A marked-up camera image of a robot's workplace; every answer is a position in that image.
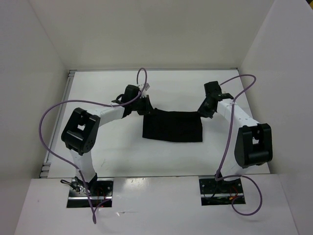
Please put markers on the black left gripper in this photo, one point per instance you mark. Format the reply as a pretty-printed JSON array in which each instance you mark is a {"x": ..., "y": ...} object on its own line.
[{"x": 148, "y": 108}]

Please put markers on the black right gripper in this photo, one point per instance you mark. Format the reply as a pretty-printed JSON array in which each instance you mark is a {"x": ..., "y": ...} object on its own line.
[{"x": 202, "y": 109}]

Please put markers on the black skirt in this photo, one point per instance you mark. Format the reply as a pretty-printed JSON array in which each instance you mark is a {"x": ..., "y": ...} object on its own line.
[{"x": 172, "y": 126}]

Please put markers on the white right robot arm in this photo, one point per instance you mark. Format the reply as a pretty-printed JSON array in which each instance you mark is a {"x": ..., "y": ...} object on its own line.
[{"x": 249, "y": 142}]

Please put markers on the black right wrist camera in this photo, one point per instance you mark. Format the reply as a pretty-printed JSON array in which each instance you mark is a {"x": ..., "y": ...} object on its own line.
[{"x": 212, "y": 87}]

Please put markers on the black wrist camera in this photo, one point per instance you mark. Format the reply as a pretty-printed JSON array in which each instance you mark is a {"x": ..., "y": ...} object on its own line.
[
  {"x": 131, "y": 92},
  {"x": 212, "y": 87}
]

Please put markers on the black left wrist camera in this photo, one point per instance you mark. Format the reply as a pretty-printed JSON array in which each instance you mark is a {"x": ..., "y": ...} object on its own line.
[{"x": 131, "y": 92}]

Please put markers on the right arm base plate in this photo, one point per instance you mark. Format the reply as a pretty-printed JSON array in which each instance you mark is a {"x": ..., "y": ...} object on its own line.
[{"x": 215, "y": 193}]

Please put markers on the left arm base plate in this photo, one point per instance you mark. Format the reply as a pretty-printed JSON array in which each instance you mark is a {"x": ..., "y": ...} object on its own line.
[{"x": 100, "y": 196}]

